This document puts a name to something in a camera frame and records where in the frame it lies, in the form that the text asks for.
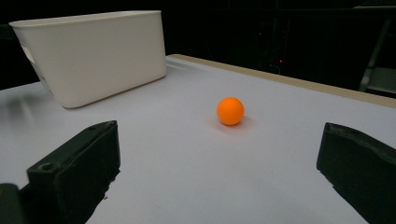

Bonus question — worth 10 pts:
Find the white plastic bin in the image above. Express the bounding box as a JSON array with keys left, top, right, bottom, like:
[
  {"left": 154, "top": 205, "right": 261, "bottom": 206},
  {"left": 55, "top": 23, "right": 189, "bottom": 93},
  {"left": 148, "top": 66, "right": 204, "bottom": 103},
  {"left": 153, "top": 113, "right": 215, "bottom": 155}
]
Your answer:
[{"left": 8, "top": 9, "right": 168, "bottom": 109}]

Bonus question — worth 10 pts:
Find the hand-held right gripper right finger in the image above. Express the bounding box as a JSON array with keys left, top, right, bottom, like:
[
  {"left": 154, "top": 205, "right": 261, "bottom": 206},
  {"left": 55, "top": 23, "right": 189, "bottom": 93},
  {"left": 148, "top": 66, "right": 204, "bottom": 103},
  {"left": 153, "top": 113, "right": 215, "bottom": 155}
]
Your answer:
[{"left": 317, "top": 122, "right": 396, "bottom": 224}]

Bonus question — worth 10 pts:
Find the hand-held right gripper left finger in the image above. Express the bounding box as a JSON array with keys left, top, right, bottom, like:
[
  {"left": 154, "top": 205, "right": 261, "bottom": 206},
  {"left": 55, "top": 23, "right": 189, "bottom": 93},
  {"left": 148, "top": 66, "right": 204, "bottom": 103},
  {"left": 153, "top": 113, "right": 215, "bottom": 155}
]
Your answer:
[{"left": 26, "top": 120, "right": 121, "bottom": 224}]

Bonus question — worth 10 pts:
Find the orange ball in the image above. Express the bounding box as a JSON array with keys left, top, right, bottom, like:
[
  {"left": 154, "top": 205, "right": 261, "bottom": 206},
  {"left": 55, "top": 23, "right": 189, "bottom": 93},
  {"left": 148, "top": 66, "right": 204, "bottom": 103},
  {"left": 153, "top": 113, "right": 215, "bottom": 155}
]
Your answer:
[{"left": 217, "top": 96, "right": 246, "bottom": 127}]

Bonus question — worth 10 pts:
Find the white metal stand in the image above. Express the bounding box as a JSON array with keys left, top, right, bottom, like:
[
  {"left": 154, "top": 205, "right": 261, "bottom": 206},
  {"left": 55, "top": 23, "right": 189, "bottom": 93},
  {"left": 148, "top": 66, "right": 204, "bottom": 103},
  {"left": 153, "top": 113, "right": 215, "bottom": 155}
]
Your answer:
[{"left": 359, "top": 18, "right": 396, "bottom": 95}]

